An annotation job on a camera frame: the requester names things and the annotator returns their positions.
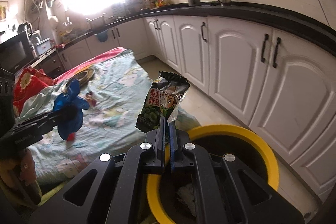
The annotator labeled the blue plastic bag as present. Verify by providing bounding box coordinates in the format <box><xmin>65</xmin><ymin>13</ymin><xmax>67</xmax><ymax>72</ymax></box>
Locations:
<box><xmin>52</xmin><ymin>79</ymin><xmax>90</xmax><ymax>140</ymax></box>

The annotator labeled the red cylindrical cup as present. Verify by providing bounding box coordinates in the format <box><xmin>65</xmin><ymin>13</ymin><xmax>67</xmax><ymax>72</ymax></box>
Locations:
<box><xmin>67</xmin><ymin>132</ymin><xmax>76</xmax><ymax>141</ymax></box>

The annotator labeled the green pea snack bag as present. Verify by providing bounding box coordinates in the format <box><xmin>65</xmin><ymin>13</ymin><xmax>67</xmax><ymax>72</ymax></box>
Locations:
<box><xmin>135</xmin><ymin>71</ymin><xmax>190</xmax><ymax>133</ymax></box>

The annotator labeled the yellow rim trash bin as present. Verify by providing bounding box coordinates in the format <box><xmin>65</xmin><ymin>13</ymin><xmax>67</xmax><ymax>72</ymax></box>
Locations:
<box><xmin>146</xmin><ymin>123</ymin><xmax>280</xmax><ymax>224</ymax></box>

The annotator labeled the left hand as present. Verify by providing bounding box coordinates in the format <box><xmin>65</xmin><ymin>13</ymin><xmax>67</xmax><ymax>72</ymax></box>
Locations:
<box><xmin>1</xmin><ymin>148</ymin><xmax>42</xmax><ymax>205</ymax></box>

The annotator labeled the orange snack wrapper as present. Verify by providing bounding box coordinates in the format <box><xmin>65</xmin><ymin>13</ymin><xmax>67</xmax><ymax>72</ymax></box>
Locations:
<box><xmin>85</xmin><ymin>92</ymin><xmax>97</xmax><ymax>107</ymax></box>

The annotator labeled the pink bed sheet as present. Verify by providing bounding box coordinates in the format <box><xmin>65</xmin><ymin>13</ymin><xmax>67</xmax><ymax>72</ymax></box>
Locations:
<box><xmin>53</xmin><ymin>47</ymin><xmax>125</xmax><ymax>85</ymax></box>

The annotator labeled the red floral pillow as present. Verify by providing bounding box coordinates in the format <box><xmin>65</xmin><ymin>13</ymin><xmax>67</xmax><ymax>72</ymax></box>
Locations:
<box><xmin>13</xmin><ymin>66</ymin><xmax>54</xmax><ymax>117</ymax></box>

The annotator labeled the metal plate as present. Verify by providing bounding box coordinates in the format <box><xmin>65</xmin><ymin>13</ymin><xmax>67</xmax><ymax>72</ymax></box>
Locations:
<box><xmin>74</xmin><ymin>68</ymin><xmax>95</xmax><ymax>87</ymax></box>

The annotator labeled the hello kitty green blanket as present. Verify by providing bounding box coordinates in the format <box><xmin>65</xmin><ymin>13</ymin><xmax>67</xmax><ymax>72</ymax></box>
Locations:
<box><xmin>29</xmin><ymin>50</ymin><xmax>152</xmax><ymax>186</ymax></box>

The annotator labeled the black microwave oven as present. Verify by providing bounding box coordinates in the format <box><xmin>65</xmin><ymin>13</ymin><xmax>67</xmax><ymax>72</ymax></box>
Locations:
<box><xmin>0</xmin><ymin>32</ymin><xmax>34</xmax><ymax>74</ymax></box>

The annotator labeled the blue hanging basket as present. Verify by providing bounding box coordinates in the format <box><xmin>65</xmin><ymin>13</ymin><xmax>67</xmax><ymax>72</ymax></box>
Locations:
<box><xmin>95</xmin><ymin>30</ymin><xmax>108</xmax><ymax>43</ymax></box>

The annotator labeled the steel cooking pot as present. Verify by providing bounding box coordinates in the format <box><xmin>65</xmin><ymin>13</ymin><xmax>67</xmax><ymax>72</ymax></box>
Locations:
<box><xmin>86</xmin><ymin>13</ymin><xmax>106</xmax><ymax>30</ymax></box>

